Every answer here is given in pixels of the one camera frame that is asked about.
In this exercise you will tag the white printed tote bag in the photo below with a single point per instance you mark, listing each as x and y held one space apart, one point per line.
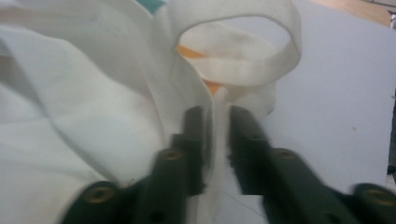
77 109

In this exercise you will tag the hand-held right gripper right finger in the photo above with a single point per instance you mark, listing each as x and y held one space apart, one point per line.
274 180

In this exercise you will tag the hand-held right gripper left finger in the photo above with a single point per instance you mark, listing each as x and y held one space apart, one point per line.
174 174

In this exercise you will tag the pale blue table mat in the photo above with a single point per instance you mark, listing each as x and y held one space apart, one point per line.
342 93

